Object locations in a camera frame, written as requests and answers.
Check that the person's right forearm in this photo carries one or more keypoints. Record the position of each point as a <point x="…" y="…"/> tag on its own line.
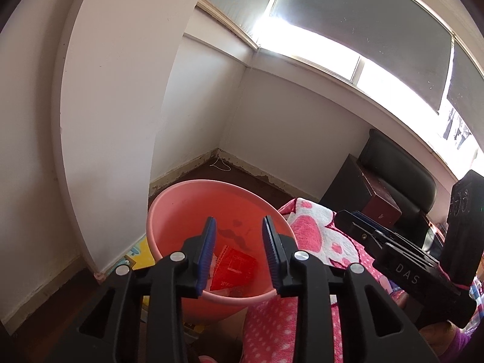
<point x="461" y="344"/>

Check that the pink plastic basin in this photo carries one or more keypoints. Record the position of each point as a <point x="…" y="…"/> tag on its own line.
<point x="189" y="204"/>

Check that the pink dotted fleece blanket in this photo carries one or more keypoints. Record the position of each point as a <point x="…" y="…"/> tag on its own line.
<point x="264" y="332"/>

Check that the plaid cloth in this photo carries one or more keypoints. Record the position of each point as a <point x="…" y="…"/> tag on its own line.
<point x="477" y="298"/>

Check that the red plastic wrapper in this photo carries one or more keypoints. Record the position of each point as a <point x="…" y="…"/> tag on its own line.
<point x="234" y="268"/>

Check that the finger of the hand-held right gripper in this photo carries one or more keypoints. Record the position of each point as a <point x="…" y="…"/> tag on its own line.
<point x="355" y="223"/>

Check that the dark hanging clothes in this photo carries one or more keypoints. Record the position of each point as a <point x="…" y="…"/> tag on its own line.
<point x="457" y="126"/>

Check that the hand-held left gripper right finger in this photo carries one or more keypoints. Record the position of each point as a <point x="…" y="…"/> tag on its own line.
<point x="270" y="249"/>

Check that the black leather armchair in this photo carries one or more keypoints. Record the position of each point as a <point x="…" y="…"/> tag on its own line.
<point x="397" y="166"/>

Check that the brown wooden side cabinet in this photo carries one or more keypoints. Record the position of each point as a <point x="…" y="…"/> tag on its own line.
<point x="378" y="200"/>

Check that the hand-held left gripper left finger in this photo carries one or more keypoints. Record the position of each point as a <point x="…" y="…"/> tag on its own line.
<point x="207" y="249"/>

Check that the window with grey blind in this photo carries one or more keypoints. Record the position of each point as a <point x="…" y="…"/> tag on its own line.
<point x="340" y="15"/>

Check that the yellow printed box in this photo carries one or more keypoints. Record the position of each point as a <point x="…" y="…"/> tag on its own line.
<point x="141" y="253"/>

